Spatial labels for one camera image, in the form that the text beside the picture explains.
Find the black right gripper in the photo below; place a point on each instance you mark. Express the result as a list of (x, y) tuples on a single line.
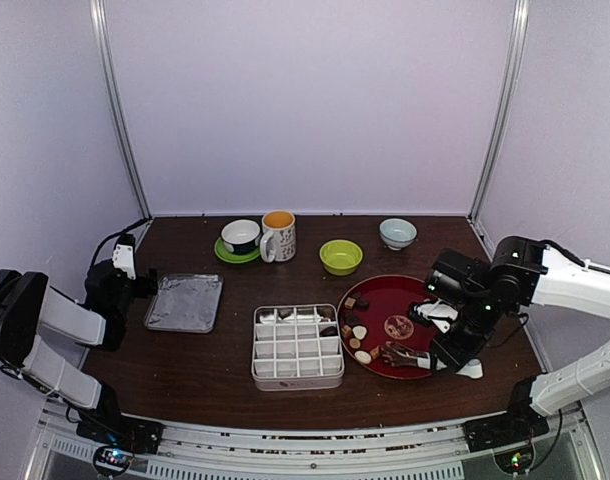
[(454, 358)]

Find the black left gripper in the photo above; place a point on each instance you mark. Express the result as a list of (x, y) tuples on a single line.
[(143, 288)]

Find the white metal tongs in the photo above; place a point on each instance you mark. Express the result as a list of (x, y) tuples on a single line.
[(410, 357)]

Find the bunny print tin lid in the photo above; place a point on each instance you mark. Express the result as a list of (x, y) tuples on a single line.
[(185, 303)]

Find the silver divided tin box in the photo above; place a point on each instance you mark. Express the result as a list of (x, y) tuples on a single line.
[(290, 355)]

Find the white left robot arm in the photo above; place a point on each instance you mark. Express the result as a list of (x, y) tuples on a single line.
[(31, 305)]

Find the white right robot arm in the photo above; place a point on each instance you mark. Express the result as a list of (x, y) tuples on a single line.
[(575, 293)]

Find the brown cylinder chocolate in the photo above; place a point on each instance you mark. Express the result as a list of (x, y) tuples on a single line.
[(376, 351)]

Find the dark leaf chocolate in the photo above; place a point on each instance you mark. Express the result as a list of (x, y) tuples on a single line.
[(364, 303)]

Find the dark chocolate piece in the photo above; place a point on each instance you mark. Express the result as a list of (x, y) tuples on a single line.
[(352, 319)]

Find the dark round chocolate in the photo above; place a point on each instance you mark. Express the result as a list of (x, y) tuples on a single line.
[(329, 331)]

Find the dark cup chocolate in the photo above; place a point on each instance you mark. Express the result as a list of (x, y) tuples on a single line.
[(285, 313)]

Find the red round tray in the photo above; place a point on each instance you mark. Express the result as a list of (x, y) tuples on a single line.
[(386, 320)]

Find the pale blue ceramic bowl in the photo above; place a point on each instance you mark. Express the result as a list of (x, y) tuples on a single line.
[(397, 233)]

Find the dark white-lined cup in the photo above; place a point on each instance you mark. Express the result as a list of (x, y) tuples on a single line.
[(241, 236)]

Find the lime green bowl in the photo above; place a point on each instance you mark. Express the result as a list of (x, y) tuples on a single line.
[(340, 257)]

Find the white patterned mug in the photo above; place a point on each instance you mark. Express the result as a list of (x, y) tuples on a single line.
[(278, 240)]

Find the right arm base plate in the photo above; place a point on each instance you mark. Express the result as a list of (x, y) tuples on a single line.
[(503, 429)]

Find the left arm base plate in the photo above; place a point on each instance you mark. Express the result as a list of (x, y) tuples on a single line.
[(129, 434)]

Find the aluminium front rail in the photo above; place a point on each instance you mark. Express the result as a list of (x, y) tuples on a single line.
[(435, 450)]

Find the left aluminium frame post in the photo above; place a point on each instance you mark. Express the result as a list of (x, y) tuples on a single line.
[(102, 37)]

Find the aluminium frame post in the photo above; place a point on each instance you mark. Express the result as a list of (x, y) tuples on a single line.
[(102, 37), (512, 69)]

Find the right aluminium frame post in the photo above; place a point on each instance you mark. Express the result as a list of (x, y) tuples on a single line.
[(512, 69)]

